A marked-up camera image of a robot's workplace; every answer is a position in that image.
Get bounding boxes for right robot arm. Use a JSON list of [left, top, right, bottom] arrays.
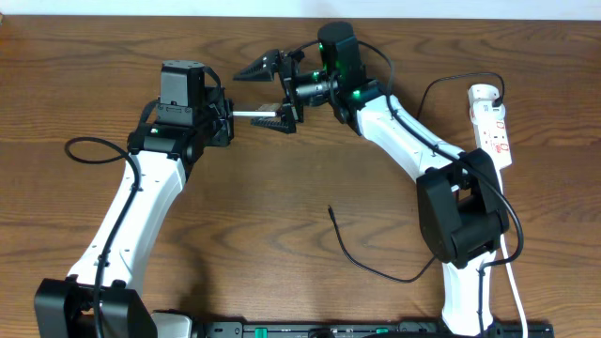
[[234, 22, 509, 337]]

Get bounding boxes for white power strip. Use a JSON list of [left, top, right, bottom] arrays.
[[470, 100, 512, 171]]

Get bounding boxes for Galaxy S25 Ultra smartphone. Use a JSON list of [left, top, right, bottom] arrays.
[[233, 103, 281, 117]]

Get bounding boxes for white power strip cord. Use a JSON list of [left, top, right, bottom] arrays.
[[497, 169, 530, 338]]

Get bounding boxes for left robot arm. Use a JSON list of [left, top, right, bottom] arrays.
[[34, 60, 234, 337]]

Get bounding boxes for black USB charging cable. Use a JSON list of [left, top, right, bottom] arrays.
[[327, 71, 506, 284]]

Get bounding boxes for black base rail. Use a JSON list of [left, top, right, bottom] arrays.
[[154, 320, 555, 338]]

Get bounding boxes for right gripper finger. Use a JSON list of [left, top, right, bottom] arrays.
[[251, 117, 296, 134], [233, 49, 282, 82]]

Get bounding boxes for white charger adapter plug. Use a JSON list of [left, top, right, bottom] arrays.
[[468, 84, 500, 105]]

